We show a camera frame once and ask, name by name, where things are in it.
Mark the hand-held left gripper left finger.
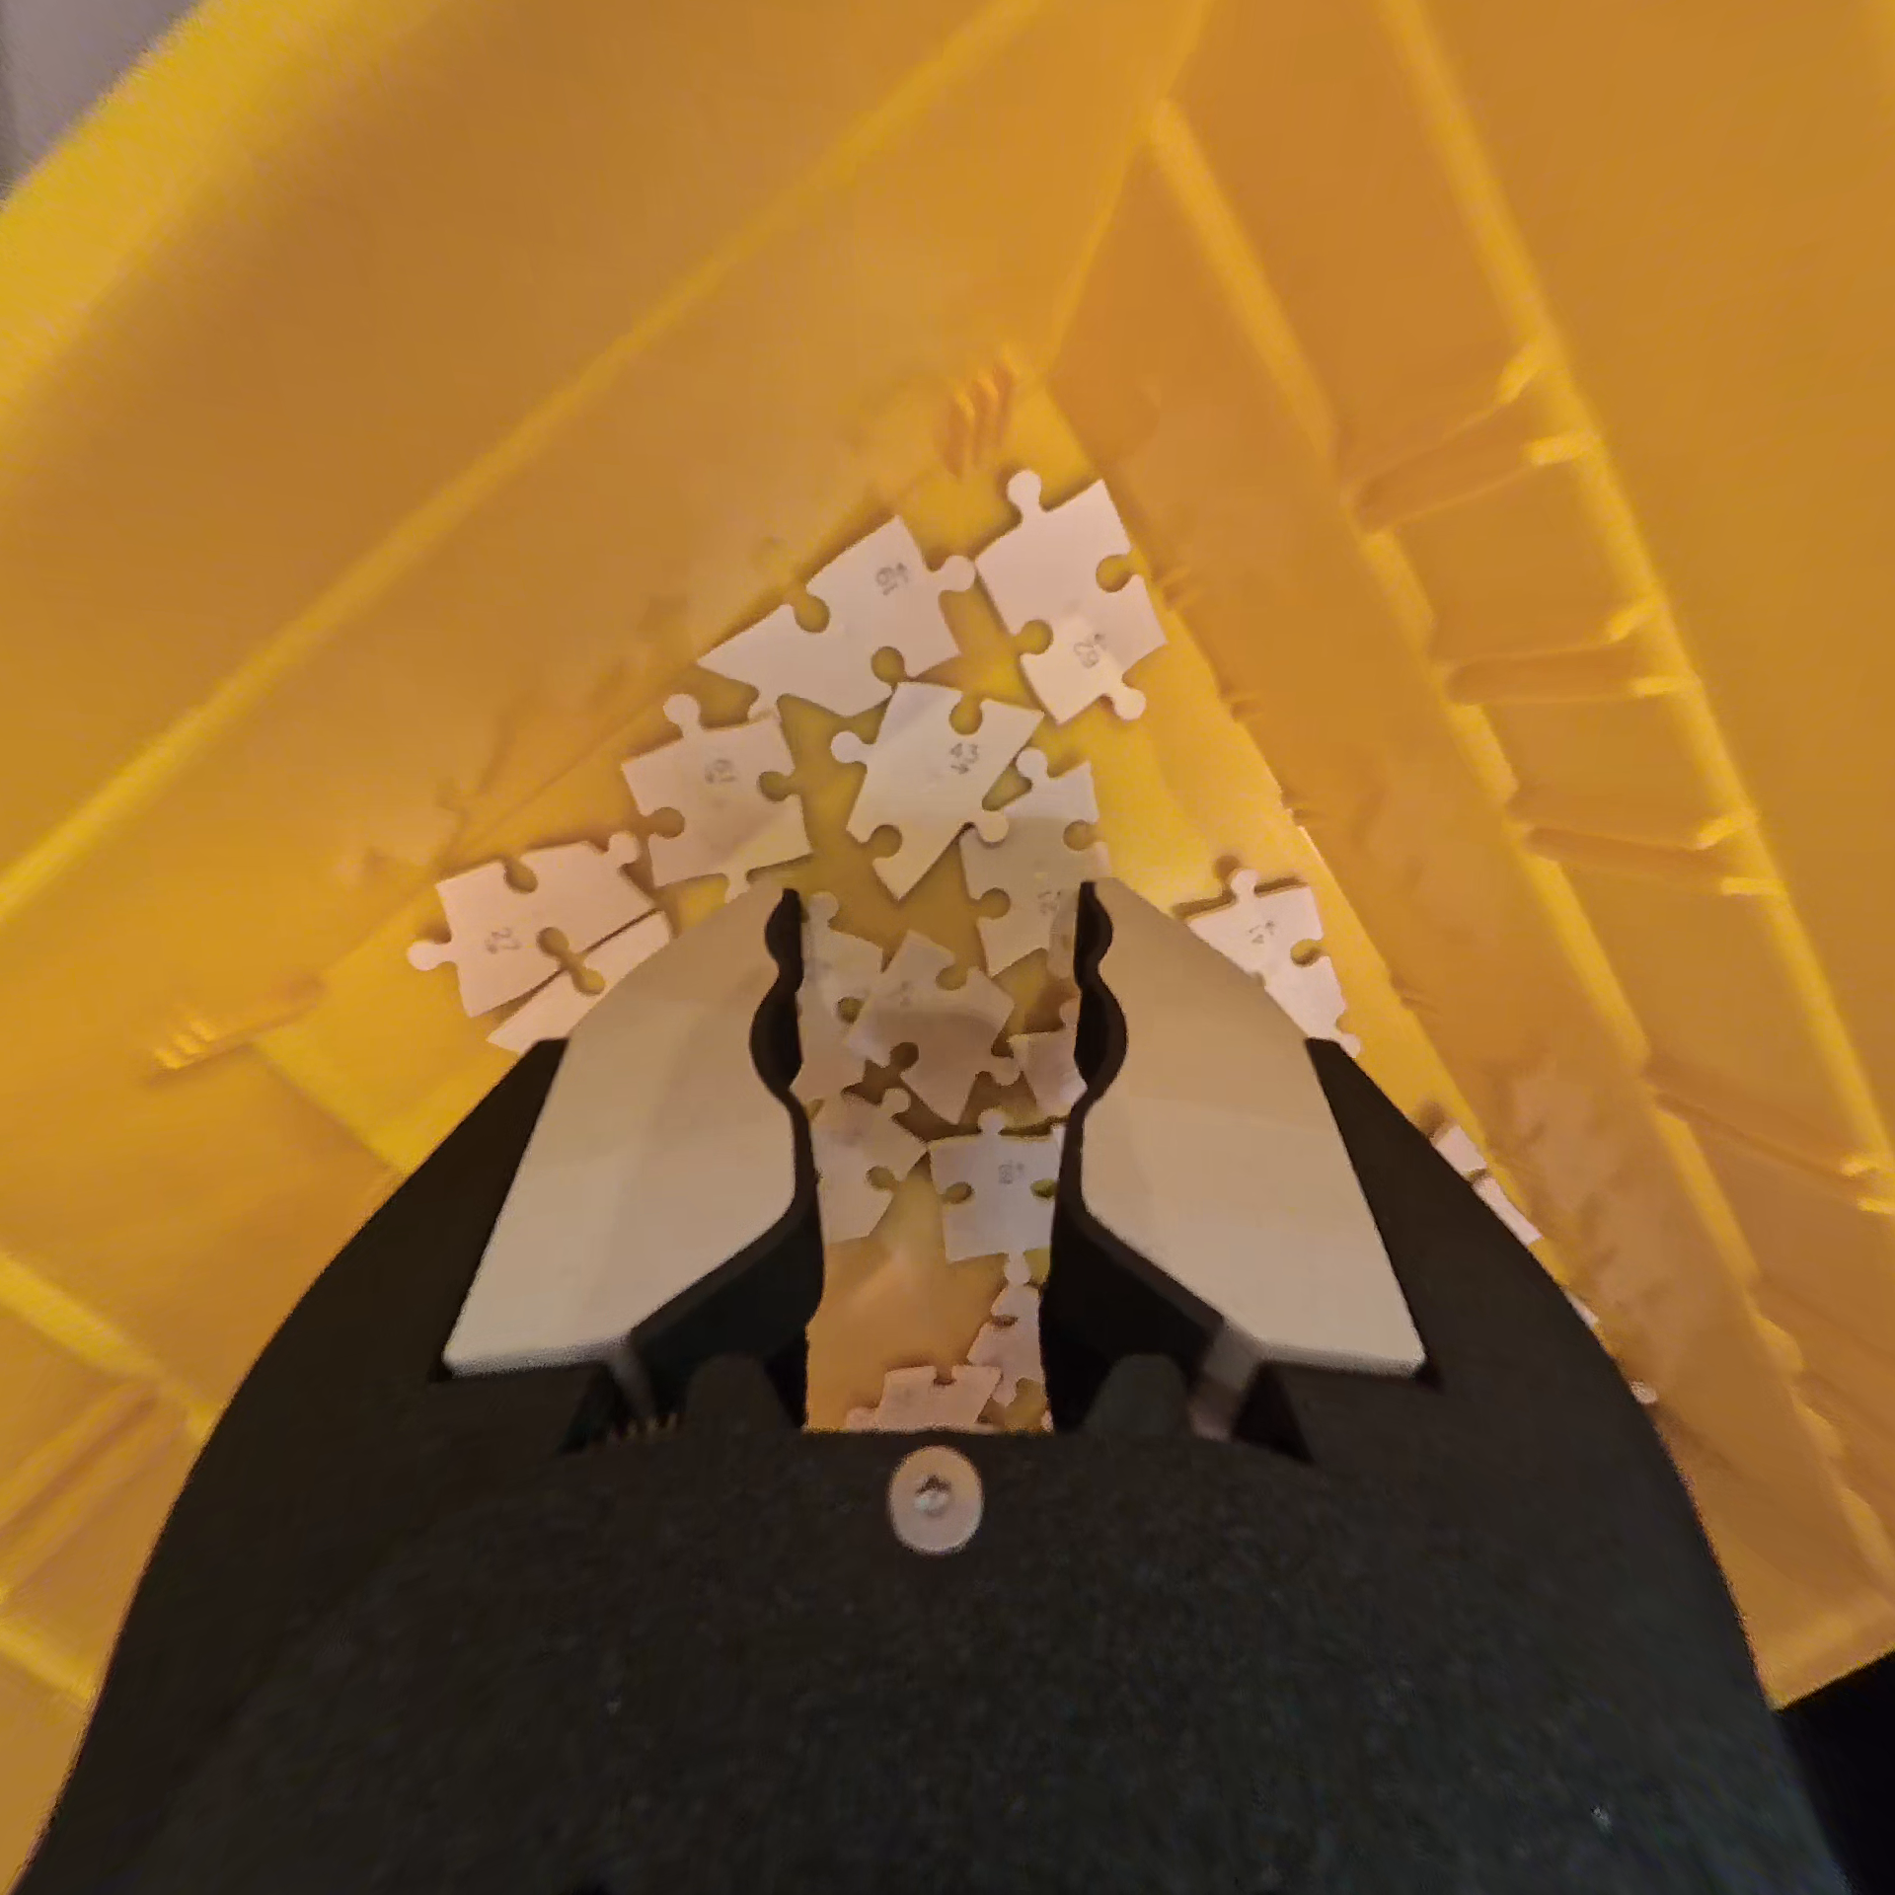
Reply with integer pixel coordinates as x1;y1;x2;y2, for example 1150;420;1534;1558
442;888;824;1431

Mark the yellow plastic bin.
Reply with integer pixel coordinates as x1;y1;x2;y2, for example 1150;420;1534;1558
0;0;1895;1838

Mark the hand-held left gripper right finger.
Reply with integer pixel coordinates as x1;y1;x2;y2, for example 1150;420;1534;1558
1040;879;1426;1434

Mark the pile of white puzzle pieces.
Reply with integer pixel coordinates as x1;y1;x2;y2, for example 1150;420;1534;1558
407;471;1652;1434

